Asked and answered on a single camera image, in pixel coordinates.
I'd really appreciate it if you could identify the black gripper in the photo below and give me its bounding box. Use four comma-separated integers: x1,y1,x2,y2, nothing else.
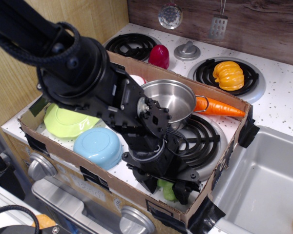
122,136,201,205

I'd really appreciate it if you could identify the green toy broccoli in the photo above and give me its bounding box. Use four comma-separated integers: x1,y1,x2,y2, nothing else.
157,179,177,201

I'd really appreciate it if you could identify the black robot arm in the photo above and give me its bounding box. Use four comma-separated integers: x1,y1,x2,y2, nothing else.
0,0,200,205

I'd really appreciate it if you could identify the stainless steel pot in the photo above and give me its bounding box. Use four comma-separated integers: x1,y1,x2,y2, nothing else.
142,79,209,130

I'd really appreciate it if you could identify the cardboard fence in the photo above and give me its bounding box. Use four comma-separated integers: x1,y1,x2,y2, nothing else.
19,52,259,234

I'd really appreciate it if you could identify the right silver oven knob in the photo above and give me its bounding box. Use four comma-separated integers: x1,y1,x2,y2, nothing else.
119,206,156,234

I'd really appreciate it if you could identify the silver oven knob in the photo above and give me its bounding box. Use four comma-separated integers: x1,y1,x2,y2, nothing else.
28,153,57,181
119,206,156,234

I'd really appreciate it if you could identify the front right stove burner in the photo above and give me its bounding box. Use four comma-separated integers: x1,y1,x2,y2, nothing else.
179,114,228,181

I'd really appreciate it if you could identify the blue plastic bowl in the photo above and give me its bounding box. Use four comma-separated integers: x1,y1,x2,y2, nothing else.
73,127,123,170

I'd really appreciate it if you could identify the orange toy carrot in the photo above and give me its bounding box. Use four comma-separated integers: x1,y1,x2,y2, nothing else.
194,96,245,117

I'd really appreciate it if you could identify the grey toy sink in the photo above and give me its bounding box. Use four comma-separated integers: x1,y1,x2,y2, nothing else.
211,126,293,234

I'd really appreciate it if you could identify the white toy food piece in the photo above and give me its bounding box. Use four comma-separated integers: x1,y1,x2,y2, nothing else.
130,75,147,86

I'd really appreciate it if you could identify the green plastic plate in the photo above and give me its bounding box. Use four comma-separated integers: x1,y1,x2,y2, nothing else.
43,103,100,138

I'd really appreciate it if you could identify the yellow toy pumpkin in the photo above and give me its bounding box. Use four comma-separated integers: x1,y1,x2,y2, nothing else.
212,61,245,91

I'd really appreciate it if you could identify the orange toy at bottom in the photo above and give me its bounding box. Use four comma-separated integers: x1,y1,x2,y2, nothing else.
36,214,57,230

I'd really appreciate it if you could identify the left silver oven knob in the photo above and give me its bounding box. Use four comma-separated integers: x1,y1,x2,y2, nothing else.
28,153,57,181

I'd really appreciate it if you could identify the red toy pepper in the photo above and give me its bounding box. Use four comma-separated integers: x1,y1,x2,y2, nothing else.
148,44,170,69

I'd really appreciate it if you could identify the silver stove top knob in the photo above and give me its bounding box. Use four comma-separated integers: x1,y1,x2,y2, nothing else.
174,41,201,61

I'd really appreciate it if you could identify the back left stove burner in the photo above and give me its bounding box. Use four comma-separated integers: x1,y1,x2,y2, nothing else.
104,33,161,61

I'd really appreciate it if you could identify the hanging metal grater spatula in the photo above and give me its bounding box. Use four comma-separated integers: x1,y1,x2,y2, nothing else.
208,0,228,40

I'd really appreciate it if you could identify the hanging metal strainer ladle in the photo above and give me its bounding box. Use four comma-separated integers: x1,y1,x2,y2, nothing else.
158,0,183,30

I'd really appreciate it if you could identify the silver oven door handle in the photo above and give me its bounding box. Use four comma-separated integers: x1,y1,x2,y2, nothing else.
32,179,121,234

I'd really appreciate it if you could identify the black cable bottom left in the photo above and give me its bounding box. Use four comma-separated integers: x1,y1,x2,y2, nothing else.
0,205,40,234

